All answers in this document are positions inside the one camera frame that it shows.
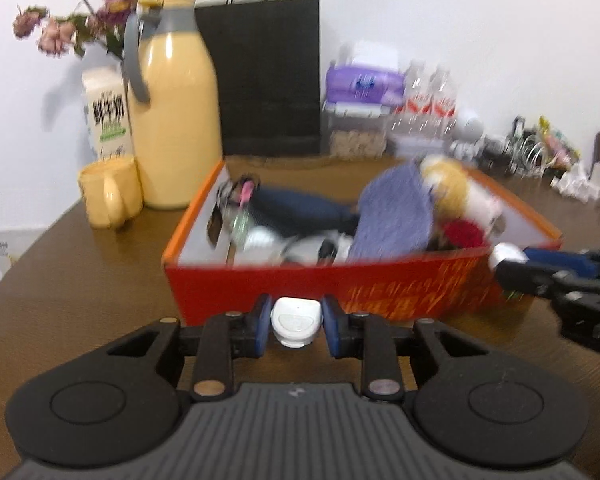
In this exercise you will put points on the orange cardboard box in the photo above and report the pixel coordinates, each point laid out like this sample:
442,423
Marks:
260,290

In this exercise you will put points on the clear container of nuts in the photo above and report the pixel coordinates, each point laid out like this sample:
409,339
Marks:
355,142

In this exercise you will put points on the navy pouch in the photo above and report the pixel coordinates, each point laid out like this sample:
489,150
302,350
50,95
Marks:
300,212

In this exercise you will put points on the dried rose bouquet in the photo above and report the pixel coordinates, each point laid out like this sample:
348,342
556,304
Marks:
55,37

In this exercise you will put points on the clear water bottle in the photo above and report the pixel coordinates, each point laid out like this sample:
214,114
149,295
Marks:
415,105
442,105

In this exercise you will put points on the white robot speaker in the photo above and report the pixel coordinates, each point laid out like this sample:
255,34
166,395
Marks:
467,132

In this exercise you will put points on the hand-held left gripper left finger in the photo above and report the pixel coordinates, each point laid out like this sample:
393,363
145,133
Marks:
262,327

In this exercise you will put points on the crumpled white paper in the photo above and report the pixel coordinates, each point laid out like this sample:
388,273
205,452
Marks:
577,187

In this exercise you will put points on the colourful snack packet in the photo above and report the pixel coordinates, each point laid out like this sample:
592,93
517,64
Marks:
557,142

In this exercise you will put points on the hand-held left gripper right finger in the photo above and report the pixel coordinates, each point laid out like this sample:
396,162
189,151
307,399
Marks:
331,327

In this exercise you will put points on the yellow white plush toy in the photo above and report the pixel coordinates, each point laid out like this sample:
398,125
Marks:
455,185

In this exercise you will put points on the pale tin box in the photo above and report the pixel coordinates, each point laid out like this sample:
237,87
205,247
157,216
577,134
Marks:
415,146

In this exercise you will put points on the blue knitted cloth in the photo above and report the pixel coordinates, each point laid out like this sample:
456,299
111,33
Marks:
392,210

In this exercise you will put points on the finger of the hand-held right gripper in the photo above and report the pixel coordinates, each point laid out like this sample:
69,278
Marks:
555,261
530,277

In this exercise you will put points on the yellow thermos jug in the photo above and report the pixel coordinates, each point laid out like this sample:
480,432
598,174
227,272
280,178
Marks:
180,125

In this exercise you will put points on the yellow mug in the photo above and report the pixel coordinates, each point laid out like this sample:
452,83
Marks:
107,195

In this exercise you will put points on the purple tissue pack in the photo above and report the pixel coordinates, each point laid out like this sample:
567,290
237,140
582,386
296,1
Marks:
365,82

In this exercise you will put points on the clear plastic wrap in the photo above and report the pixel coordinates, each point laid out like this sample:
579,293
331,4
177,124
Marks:
237,225

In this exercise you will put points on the white milk carton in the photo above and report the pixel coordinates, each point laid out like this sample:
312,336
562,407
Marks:
107,115

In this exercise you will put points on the black paper bag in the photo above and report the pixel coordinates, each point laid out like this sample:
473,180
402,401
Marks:
270,75

